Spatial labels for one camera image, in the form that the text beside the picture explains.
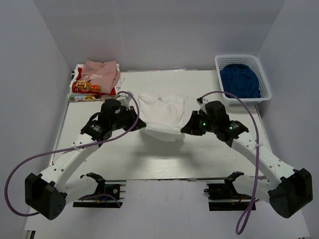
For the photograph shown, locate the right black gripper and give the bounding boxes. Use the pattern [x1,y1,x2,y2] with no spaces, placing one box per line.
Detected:
[182,111,218,136]

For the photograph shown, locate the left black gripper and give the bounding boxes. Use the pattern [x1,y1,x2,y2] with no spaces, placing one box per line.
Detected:
[110,106,146,132]

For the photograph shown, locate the white t-shirt black print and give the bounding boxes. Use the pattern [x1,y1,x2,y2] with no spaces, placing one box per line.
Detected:
[138,93,185,142]

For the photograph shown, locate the pink t-shirt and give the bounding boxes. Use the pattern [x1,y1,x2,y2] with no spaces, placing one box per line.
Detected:
[81,60,120,94]

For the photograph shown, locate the red cartoon print t-shirt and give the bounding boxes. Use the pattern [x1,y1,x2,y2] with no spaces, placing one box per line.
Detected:
[67,64,125,102]

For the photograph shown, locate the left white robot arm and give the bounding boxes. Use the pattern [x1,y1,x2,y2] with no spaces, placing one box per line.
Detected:
[25,97,146,220]

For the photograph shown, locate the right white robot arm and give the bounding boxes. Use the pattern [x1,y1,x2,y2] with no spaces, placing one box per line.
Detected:
[181,98,313,218]

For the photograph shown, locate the blue t-shirt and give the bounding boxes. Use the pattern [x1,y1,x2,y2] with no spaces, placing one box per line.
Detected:
[220,64,261,99]

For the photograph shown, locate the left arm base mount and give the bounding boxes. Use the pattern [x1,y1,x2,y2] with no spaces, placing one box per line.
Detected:
[73,173,127,209]

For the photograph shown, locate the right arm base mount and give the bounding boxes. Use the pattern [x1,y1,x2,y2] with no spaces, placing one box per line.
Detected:
[203,171,251,212]

